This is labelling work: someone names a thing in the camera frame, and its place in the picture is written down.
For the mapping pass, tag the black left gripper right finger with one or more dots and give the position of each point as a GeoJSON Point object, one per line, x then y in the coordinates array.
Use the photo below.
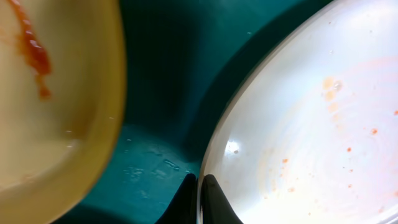
{"type": "Point", "coordinates": [214, 205]}

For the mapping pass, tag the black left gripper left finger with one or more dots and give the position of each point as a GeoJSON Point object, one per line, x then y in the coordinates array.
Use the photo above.
{"type": "Point", "coordinates": [183, 207]}

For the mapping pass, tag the white plate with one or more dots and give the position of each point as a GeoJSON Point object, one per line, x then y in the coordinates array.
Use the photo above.
{"type": "Point", "coordinates": [311, 136]}

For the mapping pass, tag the teal plastic tray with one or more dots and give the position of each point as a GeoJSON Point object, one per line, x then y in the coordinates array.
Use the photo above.
{"type": "Point", "coordinates": [185, 61]}

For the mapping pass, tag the yellow plate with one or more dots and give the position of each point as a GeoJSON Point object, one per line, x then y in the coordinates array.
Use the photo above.
{"type": "Point", "coordinates": [54, 149]}

